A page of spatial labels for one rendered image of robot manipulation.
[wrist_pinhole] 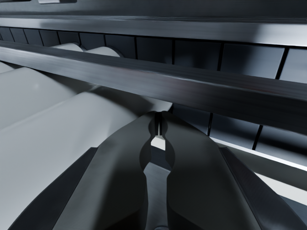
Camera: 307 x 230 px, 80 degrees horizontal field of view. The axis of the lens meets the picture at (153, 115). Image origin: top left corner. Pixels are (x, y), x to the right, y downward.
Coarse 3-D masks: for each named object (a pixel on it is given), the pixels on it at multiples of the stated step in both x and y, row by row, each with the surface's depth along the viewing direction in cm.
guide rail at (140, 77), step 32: (32, 64) 12; (64, 64) 10; (96, 64) 9; (128, 64) 8; (160, 64) 8; (160, 96) 8; (192, 96) 7; (224, 96) 6; (256, 96) 6; (288, 96) 5; (288, 128) 6
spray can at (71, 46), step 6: (72, 42) 21; (60, 48) 19; (66, 48) 19; (72, 48) 20; (78, 48) 20; (84, 48) 20; (0, 60) 15; (0, 66) 15; (6, 66) 15; (12, 66) 15; (18, 66) 15; (24, 66) 16; (0, 72) 14
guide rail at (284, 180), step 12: (156, 144) 16; (240, 156) 14; (252, 156) 14; (252, 168) 13; (264, 168) 13; (276, 168) 13; (288, 168) 13; (264, 180) 12; (276, 180) 12; (288, 180) 12; (300, 180) 12; (276, 192) 12; (288, 192) 12; (300, 192) 11
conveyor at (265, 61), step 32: (0, 32) 29; (32, 32) 25; (64, 32) 21; (192, 64) 15; (224, 64) 14; (256, 64) 12; (288, 64) 12; (224, 128) 16; (256, 128) 14; (288, 160) 14
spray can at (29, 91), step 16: (96, 48) 18; (112, 48) 18; (0, 80) 11; (16, 80) 11; (32, 80) 12; (48, 80) 12; (64, 80) 13; (80, 80) 14; (0, 96) 10; (16, 96) 11; (32, 96) 12; (48, 96) 12; (64, 96) 13; (0, 112) 10; (16, 112) 11; (32, 112) 11; (0, 128) 10
